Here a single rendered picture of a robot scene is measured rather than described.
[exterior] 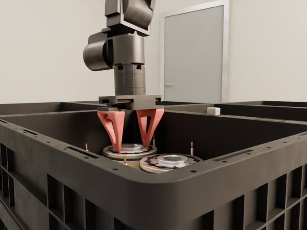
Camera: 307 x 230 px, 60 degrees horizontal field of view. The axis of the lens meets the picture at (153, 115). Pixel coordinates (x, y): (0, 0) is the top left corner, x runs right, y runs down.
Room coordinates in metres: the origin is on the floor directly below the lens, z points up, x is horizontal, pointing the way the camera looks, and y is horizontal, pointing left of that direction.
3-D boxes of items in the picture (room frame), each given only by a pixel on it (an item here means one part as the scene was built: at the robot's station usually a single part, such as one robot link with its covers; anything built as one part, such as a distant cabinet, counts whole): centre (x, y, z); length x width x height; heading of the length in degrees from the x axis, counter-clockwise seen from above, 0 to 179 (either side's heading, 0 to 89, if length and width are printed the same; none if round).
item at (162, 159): (0.41, -0.03, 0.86); 0.05 x 0.05 x 0.01
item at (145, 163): (0.41, -0.03, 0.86); 0.10 x 0.10 x 0.01
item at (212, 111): (0.45, -0.10, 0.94); 0.02 x 0.01 x 0.01; 41
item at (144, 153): (0.49, 0.04, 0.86); 0.10 x 0.10 x 0.01
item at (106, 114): (0.48, 0.06, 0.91); 0.07 x 0.07 x 0.09; 37
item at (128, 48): (0.50, 0.05, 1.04); 0.07 x 0.06 x 0.07; 52
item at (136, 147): (0.49, 0.04, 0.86); 0.05 x 0.05 x 0.01
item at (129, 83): (0.49, 0.04, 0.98); 0.10 x 0.07 x 0.07; 127
